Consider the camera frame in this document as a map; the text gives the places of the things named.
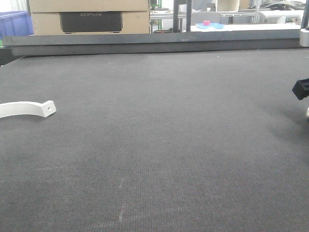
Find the large cardboard box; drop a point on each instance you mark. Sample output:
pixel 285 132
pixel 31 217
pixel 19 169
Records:
pixel 59 17

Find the blue bin far left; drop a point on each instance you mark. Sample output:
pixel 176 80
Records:
pixel 15 23

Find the white curved PVC clamp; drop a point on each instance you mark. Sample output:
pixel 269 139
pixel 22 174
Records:
pixel 27 108

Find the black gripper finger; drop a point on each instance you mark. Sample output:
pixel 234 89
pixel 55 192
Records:
pixel 301 89

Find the dark table border rail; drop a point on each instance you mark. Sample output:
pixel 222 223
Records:
pixel 70 45

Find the blue tray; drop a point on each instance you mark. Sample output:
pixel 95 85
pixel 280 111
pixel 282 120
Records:
pixel 211 25

